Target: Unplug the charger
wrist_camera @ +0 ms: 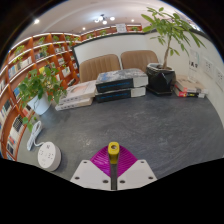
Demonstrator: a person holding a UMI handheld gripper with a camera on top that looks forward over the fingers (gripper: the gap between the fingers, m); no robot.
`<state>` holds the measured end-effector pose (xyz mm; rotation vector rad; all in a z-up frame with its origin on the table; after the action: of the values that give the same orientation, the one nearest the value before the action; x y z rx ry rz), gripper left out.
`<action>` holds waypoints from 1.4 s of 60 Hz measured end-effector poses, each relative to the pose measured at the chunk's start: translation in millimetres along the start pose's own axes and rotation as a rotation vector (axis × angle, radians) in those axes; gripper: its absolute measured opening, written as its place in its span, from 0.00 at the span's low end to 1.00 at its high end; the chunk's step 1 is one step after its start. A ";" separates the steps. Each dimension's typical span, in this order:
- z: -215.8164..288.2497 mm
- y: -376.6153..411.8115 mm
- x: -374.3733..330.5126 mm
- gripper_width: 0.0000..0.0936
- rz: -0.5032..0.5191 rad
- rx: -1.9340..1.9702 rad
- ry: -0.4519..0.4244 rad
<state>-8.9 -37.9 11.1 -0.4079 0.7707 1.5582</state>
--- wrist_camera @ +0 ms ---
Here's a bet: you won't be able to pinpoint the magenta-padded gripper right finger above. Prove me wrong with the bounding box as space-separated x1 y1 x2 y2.
114 145 158 191

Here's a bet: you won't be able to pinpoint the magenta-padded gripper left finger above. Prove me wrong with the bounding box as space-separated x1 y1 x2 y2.
69 145 114 191

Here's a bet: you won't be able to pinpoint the round white power strip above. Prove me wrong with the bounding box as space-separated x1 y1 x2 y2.
37 141 63 172

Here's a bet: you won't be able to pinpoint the white flat book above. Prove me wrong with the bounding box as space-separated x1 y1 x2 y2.
54 96 94 112

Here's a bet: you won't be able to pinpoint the white book with face cover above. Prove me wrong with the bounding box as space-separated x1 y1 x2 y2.
59 79 98 105

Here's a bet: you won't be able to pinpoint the leafy plant in white pot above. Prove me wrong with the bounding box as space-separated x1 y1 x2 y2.
17 66 68 133

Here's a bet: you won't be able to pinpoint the red and black book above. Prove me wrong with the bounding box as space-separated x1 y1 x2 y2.
172 84 207 100

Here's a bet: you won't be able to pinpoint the small tree in black pot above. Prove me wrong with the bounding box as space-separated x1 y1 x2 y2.
141 6 206 96

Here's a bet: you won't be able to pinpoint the tan cover book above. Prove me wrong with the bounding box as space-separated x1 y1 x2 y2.
175 77 209 95

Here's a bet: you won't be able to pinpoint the tan padded chair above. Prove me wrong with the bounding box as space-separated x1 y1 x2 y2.
120 49 160 74
78 53 122 83

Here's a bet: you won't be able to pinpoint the clear acrylic table sign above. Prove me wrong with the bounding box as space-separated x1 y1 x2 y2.
188 49 201 83

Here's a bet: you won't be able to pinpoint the wooden bookshelf unit with books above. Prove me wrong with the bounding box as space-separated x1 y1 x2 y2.
0 32 81 161

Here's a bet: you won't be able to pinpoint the white booth partition black rim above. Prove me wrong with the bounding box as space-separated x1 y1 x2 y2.
72 31 224 118

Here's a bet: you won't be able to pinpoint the multi-bulb ceiling lamp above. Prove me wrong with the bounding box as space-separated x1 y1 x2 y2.
94 13 116 26

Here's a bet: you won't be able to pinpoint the recessed ceiling spotlights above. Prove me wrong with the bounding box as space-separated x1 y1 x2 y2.
33 18 137 33

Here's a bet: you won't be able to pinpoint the white coiled power cable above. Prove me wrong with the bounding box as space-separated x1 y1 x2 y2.
26 120 46 152

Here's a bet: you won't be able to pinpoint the white wall socket plate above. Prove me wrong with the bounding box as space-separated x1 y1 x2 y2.
214 66 224 89
203 57 215 78

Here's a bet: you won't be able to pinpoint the wooden wall shelf with plants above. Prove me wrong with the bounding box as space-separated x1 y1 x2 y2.
81 23 144 42

